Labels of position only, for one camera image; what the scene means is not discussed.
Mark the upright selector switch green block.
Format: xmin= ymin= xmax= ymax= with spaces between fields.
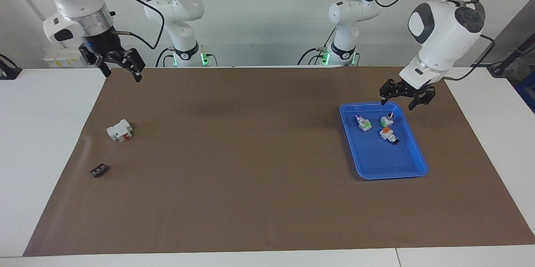
xmin=380 ymin=111 xmax=396 ymax=129

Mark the white circuit breaker red lever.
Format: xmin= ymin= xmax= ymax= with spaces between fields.
xmin=106 ymin=119 xmax=134 ymax=142

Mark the blue plastic tray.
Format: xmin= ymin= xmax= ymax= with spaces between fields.
xmin=339 ymin=102 xmax=429 ymax=181

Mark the black right base cable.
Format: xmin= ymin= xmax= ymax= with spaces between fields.
xmin=155 ymin=48 xmax=175 ymax=68

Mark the lying selector switch green block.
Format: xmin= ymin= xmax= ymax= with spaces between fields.
xmin=355 ymin=114 xmax=373 ymax=133

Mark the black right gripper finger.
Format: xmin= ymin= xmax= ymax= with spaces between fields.
xmin=119 ymin=48 xmax=146 ymax=83
xmin=94 ymin=56 xmax=112 ymax=78

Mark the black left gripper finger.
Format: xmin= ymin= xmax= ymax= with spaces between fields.
xmin=408 ymin=88 xmax=436 ymax=111
xmin=379 ymin=79 xmax=398 ymax=106

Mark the black left base cable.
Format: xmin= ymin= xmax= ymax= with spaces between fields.
xmin=297 ymin=28 xmax=337 ymax=66

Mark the white selector switch orange block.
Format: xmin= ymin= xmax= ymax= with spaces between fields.
xmin=379 ymin=127 xmax=400 ymax=146

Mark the black stand leg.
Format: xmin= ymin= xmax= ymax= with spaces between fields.
xmin=487 ymin=33 xmax=535 ymax=78

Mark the white wall socket box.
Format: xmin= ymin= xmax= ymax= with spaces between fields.
xmin=43 ymin=46 xmax=86 ymax=69

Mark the black base cable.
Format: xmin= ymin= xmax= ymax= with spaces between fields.
xmin=155 ymin=48 xmax=175 ymax=68
xmin=297 ymin=28 xmax=337 ymax=66

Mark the black clamp base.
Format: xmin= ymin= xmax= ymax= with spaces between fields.
xmin=0 ymin=53 xmax=23 ymax=81

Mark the brown table mat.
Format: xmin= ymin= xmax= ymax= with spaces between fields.
xmin=23 ymin=66 xmax=535 ymax=257

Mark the blue crate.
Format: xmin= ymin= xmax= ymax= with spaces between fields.
xmin=515 ymin=70 xmax=535 ymax=114

